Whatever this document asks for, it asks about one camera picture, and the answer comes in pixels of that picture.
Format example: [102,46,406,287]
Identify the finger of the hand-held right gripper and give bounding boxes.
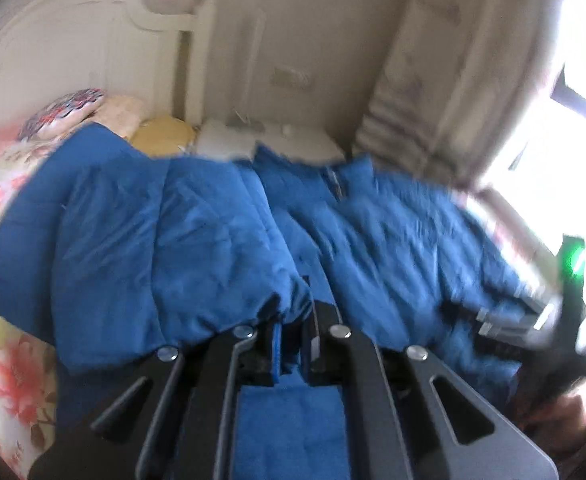
[443,299,563,330]
[473,324,550,357]

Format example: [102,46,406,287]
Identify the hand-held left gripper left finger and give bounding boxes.
[28,317,287,480]

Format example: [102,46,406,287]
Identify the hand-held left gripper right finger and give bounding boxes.
[305,302,558,480]

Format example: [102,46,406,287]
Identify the blue padded jacket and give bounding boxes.
[0,122,564,480]

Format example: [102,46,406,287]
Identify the person's right hand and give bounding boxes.
[517,382,586,461]

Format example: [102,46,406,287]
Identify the window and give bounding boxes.
[478,0,586,291]

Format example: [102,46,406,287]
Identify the yellow pillow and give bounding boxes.
[130,116,198,157]

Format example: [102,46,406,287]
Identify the beige striped curtain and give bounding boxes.
[352,0,569,192]

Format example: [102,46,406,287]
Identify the floral bed sheet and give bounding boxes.
[0,127,78,480]

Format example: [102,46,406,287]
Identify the red blue patterned pillow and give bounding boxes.
[18,88,108,142]

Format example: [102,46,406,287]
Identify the white headboard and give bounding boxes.
[0,0,220,136]

